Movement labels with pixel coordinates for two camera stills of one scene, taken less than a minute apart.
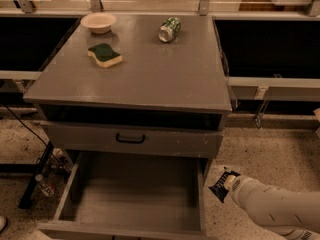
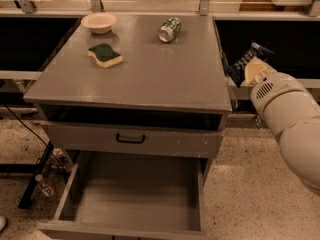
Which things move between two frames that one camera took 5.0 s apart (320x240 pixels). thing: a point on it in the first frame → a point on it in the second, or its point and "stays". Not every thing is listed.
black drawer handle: (129, 141) stays
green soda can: (168, 29) stays
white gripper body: (238, 188) → (270, 91)
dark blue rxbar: (218, 188) → (237, 69)
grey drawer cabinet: (138, 103) stays
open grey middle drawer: (130, 196) stays
